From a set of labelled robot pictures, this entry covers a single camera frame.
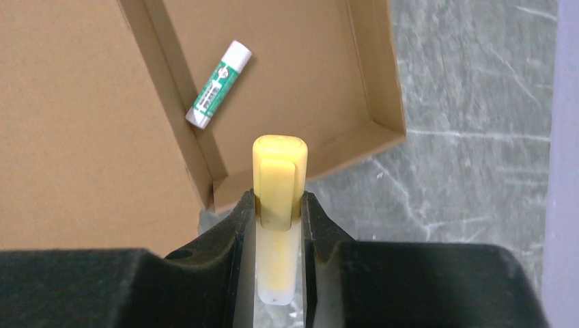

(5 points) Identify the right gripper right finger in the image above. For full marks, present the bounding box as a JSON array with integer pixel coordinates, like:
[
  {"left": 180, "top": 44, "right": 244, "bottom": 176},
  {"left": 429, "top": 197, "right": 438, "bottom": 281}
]
[{"left": 302, "top": 192, "right": 549, "bottom": 327}]

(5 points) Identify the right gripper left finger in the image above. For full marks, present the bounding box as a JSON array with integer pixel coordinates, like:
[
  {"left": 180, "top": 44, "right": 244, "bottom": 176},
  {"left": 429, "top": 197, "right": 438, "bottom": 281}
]
[{"left": 1, "top": 191, "right": 255, "bottom": 327}]

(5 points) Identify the yellow marker pen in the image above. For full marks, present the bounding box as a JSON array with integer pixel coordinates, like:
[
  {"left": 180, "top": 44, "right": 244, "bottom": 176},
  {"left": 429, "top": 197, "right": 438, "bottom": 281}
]
[{"left": 253, "top": 135, "right": 308, "bottom": 305}]

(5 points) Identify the brown cardboard box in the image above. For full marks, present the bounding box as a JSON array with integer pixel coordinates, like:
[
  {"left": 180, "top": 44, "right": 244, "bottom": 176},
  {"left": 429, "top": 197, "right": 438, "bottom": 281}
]
[{"left": 1, "top": 1, "right": 406, "bottom": 255}]

